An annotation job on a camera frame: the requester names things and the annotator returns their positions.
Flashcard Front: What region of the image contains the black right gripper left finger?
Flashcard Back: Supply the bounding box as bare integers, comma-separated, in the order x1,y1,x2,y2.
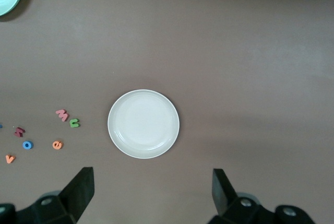
0,167,94,224

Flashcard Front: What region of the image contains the beige round plate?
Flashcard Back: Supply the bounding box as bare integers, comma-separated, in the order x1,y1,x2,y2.
107,89,181,160

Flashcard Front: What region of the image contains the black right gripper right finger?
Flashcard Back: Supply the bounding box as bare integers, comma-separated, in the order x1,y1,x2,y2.
208,168,318,224

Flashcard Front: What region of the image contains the brown table cover sheet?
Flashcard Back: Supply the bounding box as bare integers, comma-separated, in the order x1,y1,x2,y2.
0,0,334,224

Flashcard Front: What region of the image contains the pink letter w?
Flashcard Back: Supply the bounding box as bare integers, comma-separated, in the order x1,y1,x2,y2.
55,109,70,122

